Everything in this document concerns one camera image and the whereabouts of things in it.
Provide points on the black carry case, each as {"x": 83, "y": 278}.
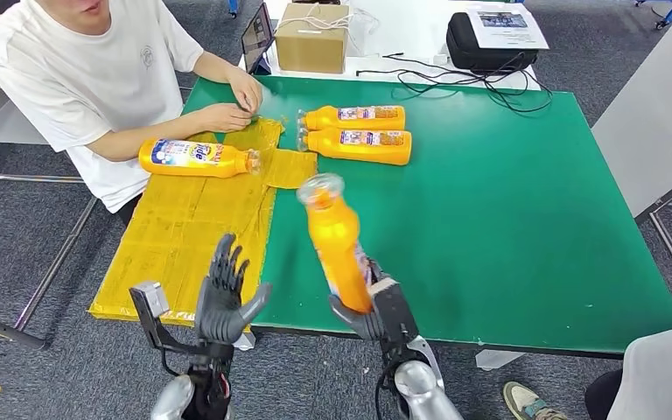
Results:
{"x": 475, "y": 55}

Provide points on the brown cardboard box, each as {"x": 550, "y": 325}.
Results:
{"x": 310, "y": 49}

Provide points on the person's right hand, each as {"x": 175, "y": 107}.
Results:
{"x": 226, "y": 119}

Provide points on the white power adapter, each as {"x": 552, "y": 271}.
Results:
{"x": 441, "y": 59}

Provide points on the white table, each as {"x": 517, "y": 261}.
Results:
{"x": 405, "y": 35}

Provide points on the orange detergent bottle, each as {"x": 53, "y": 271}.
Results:
{"x": 197, "y": 159}
{"x": 324, "y": 120}
{"x": 336, "y": 249}
{"x": 336, "y": 148}

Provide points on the person's left hand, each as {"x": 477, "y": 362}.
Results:
{"x": 246, "y": 90}

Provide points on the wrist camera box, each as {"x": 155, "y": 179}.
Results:
{"x": 397, "y": 313}
{"x": 150, "y": 301}

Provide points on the blue metal frame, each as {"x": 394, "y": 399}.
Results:
{"x": 669, "y": 11}

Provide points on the white table foot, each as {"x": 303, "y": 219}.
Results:
{"x": 245, "y": 342}
{"x": 495, "y": 360}

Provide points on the printed white paper sheet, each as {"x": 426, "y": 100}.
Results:
{"x": 507, "y": 28}

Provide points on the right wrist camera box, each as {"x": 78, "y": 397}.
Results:
{"x": 397, "y": 313}

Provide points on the yellow taped mat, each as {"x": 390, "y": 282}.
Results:
{"x": 197, "y": 232}

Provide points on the blue metal leg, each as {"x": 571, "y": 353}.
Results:
{"x": 233, "y": 7}

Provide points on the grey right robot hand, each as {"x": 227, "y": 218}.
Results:
{"x": 359, "y": 326}

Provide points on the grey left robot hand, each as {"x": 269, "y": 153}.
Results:
{"x": 223, "y": 313}

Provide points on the person's right forearm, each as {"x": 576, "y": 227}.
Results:
{"x": 144, "y": 139}

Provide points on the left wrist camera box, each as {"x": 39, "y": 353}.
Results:
{"x": 150, "y": 301}

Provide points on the beige and teal shoe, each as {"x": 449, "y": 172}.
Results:
{"x": 530, "y": 403}

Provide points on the person's left forearm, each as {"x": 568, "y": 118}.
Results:
{"x": 211, "y": 65}

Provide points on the grey table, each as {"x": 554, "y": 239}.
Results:
{"x": 655, "y": 116}

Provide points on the black tablet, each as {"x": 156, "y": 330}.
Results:
{"x": 256, "y": 35}

